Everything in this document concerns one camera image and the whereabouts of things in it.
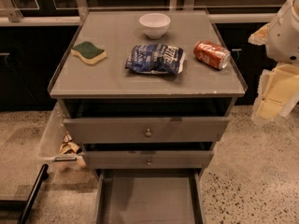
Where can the red soda can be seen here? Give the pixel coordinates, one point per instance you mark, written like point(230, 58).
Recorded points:
point(212, 54)

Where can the white ceramic bowl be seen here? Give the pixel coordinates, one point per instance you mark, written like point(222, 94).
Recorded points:
point(154, 25)

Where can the blue chip bag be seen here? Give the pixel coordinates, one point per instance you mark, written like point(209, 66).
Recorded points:
point(156, 59)

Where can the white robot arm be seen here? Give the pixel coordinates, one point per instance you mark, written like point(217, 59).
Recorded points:
point(278, 88)

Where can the grey bottom drawer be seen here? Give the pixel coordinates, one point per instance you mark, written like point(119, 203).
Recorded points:
point(149, 196)

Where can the crumpled snack wrapper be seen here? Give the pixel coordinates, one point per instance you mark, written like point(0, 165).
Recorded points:
point(69, 147)

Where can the green yellow sponge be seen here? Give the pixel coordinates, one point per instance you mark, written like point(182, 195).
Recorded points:
point(89, 53)

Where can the clear plastic bin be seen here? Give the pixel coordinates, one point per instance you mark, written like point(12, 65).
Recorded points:
point(51, 141)

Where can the metal railing frame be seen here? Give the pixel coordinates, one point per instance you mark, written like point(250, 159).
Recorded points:
point(63, 11)

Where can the grey drawer cabinet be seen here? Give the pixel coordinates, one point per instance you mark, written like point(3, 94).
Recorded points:
point(109, 90)

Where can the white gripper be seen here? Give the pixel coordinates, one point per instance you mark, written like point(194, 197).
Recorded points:
point(284, 36)

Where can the grey drawer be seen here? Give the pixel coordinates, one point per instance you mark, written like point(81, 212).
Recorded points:
point(146, 130)
point(149, 196)
point(173, 159)

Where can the black bar handle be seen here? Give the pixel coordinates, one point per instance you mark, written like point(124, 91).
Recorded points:
point(41, 177)

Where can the grey top drawer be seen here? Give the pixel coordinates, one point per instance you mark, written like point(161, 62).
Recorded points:
point(146, 130)

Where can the grey middle drawer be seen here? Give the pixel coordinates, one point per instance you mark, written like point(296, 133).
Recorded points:
point(173, 159)

